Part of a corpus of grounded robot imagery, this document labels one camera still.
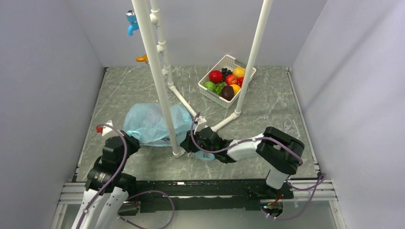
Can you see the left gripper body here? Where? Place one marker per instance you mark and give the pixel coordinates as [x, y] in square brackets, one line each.
[132, 147]

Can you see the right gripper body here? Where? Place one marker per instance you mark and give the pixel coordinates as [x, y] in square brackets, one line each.
[199, 142]

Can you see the blue plastic bag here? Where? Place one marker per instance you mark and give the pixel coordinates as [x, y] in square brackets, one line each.
[146, 123]

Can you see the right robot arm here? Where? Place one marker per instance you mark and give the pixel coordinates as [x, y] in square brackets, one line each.
[282, 151]

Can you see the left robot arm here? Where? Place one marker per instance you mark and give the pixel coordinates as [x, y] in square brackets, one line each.
[107, 187]

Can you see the dark fake avocado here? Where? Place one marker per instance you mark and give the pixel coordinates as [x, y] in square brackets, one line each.
[227, 93]

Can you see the green fake grapes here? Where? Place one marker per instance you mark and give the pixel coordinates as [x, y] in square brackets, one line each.
[219, 87]

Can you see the green fake fruit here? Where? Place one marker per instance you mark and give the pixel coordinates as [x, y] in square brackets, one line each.
[210, 86]

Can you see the orange fake fruit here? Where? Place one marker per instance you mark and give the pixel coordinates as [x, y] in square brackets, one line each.
[236, 88]

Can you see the red fake apple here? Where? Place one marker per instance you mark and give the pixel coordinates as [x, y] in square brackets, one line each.
[215, 76]

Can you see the red fake peach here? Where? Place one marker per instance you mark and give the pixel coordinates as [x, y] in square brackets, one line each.
[231, 79]

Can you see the small red fake fruit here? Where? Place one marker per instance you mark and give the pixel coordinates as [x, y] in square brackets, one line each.
[240, 81]

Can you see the dark fake grapes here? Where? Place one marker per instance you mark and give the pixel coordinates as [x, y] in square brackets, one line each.
[225, 72]

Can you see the yellow fake lemon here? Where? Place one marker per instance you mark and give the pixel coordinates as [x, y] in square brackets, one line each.
[239, 72]

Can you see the white plastic basket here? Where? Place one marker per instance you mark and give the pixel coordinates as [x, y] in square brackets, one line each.
[228, 62]

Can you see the metal wrench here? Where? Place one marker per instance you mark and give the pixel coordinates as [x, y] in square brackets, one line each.
[287, 125]

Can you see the orange toy faucet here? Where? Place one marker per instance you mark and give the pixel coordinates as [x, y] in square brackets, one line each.
[143, 58]

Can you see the blue toy faucet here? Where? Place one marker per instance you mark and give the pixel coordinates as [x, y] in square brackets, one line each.
[133, 22]

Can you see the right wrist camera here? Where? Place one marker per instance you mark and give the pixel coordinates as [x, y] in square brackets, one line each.
[200, 123]

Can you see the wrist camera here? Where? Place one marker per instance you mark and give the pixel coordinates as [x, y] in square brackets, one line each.
[200, 123]
[105, 128]

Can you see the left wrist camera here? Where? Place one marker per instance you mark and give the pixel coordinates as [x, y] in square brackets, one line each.
[105, 128]

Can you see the white PVC pipe frame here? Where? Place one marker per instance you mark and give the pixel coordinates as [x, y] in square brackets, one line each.
[145, 27]

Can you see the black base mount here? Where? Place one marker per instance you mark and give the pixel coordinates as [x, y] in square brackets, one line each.
[248, 194]

